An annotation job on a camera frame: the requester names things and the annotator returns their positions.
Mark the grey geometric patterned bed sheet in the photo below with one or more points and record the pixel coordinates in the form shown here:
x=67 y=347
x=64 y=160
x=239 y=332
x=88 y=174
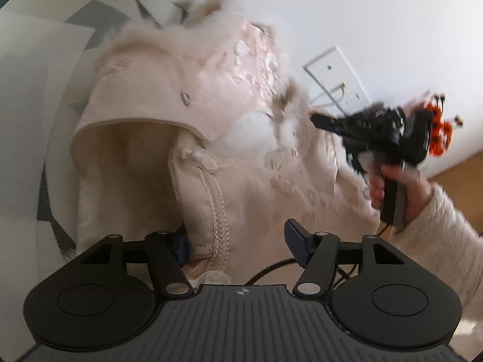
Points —
x=86 y=15

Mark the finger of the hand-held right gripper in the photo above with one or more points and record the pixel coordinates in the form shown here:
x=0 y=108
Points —
x=328 y=123

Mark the person's right forearm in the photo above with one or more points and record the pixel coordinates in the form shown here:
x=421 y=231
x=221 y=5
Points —
x=445 y=249

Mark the white wall socket panel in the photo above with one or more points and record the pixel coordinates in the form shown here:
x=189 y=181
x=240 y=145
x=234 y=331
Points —
x=339 y=64

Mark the orange artificial flowers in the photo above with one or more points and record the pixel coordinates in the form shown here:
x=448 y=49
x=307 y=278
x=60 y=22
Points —
x=439 y=135

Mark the pink embroidered fur-trimmed garment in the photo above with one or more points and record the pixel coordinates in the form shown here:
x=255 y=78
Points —
x=241 y=181

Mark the white foam sheet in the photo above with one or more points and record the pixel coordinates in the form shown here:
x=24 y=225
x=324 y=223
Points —
x=26 y=101

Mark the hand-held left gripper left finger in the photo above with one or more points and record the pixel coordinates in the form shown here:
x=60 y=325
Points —
x=182 y=249

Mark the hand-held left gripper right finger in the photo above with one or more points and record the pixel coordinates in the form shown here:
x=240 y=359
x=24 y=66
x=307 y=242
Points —
x=296 y=235

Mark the person's right hand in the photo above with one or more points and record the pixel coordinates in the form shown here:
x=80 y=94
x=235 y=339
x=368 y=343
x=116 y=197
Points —
x=419 y=188

